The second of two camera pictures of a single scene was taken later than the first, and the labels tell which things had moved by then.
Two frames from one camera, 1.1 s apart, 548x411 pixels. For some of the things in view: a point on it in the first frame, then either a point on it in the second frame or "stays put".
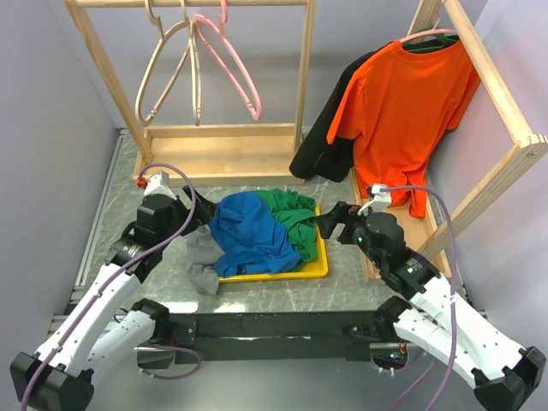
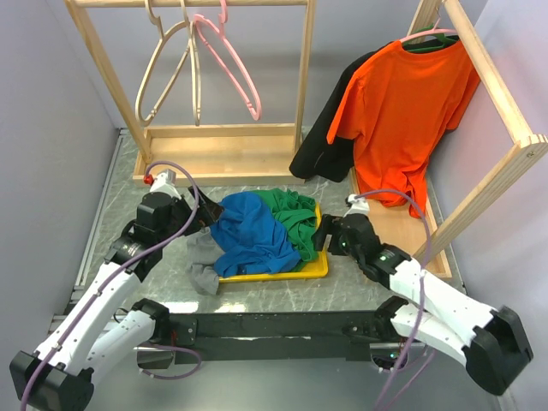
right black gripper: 327,222 → 330,225
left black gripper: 205,211 stays put
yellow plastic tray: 316,267 stays put
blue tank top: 250,236 stays put
